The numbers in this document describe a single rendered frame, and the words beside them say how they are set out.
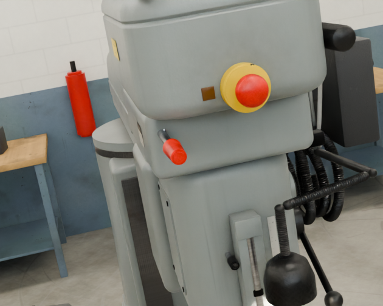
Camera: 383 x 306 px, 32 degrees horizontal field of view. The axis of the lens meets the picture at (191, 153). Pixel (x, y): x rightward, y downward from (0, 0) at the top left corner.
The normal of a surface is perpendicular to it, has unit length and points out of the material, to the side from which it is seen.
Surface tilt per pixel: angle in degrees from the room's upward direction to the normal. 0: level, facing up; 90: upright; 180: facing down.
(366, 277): 0
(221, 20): 90
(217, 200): 90
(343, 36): 90
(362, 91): 90
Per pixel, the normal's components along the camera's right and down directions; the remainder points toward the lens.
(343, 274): -0.16, -0.95
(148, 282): 0.19, 0.23
